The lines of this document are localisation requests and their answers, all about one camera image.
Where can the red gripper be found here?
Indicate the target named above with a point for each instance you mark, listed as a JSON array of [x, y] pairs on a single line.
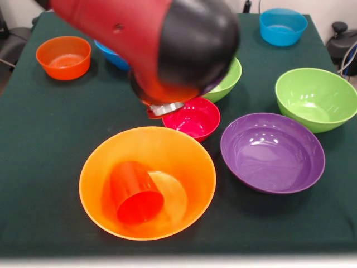
[[154, 115]]

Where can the small pink-red bowl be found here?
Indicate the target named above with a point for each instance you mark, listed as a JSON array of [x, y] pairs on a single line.
[[198, 120]]

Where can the large yellow-orange bowl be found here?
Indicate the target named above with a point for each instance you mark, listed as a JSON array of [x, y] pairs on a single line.
[[181, 156]]

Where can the orange cup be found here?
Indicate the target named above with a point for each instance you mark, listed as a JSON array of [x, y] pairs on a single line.
[[134, 190]]

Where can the green bowl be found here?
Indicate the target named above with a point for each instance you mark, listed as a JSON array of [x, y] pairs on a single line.
[[227, 81], [315, 92]]

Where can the purple bowl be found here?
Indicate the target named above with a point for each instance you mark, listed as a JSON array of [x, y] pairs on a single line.
[[273, 156]]

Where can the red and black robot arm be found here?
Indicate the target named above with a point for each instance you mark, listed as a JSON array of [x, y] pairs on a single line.
[[167, 42]]

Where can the small orange bowl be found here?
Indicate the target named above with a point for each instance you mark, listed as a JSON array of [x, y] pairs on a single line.
[[64, 69]]

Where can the dark green table cloth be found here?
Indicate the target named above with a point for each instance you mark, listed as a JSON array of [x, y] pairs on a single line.
[[55, 167]]

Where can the small light blue bowl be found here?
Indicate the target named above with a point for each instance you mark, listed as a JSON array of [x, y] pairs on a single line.
[[283, 36]]

